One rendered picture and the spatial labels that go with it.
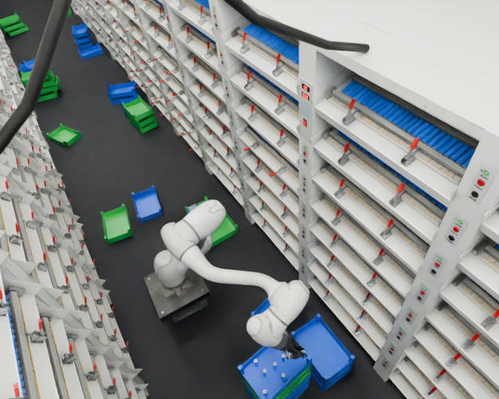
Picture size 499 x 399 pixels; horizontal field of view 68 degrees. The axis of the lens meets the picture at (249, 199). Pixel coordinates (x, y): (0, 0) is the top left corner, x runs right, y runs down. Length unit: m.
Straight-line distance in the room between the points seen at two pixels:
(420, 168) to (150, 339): 1.99
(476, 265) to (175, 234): 1.14
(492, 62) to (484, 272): 0.60
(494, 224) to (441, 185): 0.17
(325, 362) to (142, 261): 1.51
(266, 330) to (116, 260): 1.79
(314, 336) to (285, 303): 0.83
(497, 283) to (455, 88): 0.57
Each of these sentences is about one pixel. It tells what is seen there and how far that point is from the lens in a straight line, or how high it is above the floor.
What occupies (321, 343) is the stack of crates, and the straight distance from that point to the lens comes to 2.29.
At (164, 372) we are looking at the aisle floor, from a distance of 2.52.
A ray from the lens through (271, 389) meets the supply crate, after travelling 1.97.
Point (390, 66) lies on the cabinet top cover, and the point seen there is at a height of 1.73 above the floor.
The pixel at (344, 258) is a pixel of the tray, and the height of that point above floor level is 0.70.
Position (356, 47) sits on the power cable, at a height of 1.76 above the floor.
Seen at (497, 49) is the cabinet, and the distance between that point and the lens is 1.36.
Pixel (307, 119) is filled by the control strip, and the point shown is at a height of 1.40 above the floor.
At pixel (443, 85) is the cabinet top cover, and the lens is 1.15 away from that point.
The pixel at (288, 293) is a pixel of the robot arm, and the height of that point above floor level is 0.98.
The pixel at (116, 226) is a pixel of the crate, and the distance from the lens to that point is 3.24.
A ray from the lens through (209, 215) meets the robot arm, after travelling 1.70.
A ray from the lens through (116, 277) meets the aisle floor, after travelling 2.94.
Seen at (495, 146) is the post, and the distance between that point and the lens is 1.03.
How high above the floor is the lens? 2.31
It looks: 48 degrees down
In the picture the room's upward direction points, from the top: 9 degrees counter-clockwise
